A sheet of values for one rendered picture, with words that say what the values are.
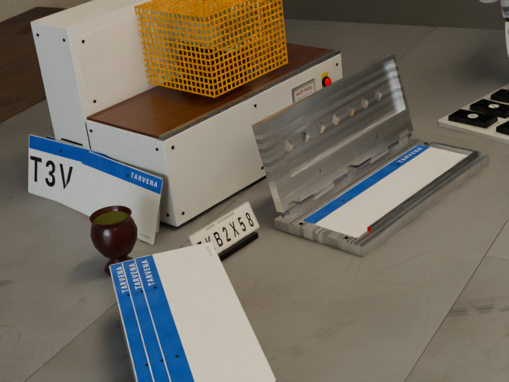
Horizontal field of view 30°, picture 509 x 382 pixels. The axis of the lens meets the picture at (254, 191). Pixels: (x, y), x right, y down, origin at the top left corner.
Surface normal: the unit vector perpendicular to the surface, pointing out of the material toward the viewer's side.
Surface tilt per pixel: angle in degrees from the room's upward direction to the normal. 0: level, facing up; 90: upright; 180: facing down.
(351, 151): 77
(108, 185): 69
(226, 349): 0
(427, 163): 0
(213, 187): 90
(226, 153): 90
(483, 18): 90
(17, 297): 0
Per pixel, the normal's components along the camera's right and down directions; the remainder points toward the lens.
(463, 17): -0.49, 0.43
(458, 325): -0.11, -0.89
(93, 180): -0.70, 0.03
